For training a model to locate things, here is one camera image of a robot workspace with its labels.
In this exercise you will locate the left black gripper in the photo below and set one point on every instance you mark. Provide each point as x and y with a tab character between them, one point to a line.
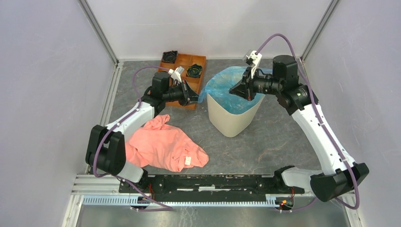
189	96

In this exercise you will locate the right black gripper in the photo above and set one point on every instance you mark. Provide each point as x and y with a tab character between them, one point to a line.
245	88

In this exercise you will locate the cream plastic trash bin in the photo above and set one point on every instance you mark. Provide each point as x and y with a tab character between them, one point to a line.
229	113

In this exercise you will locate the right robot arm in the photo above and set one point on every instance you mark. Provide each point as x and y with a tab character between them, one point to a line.
339	173

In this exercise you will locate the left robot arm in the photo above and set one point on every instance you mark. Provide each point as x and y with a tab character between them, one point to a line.
106	152

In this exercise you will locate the rolled dark tie right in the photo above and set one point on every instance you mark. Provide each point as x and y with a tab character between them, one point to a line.
194	71

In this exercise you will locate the orange wooden divided tray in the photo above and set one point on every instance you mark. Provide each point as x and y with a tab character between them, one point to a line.
186	60

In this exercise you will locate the pink cloth shirt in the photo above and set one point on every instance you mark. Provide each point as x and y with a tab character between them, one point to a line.
164	146

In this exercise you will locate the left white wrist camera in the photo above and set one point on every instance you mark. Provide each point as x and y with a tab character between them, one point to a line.
176	74

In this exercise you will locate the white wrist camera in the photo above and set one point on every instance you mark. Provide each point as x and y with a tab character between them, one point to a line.
176	74
253	59

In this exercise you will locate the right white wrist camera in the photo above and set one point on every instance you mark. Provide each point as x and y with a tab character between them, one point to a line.
253	59

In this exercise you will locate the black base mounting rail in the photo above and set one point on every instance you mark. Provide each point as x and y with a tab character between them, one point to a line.
213	188

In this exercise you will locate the right aluminium corner post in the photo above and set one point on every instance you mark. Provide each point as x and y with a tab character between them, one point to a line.
320	28

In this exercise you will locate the aluminium corner post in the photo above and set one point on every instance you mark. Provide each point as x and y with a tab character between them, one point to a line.
98	30
320	28

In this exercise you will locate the left aluminium corner post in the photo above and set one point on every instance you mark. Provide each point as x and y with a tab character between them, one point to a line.
98	30

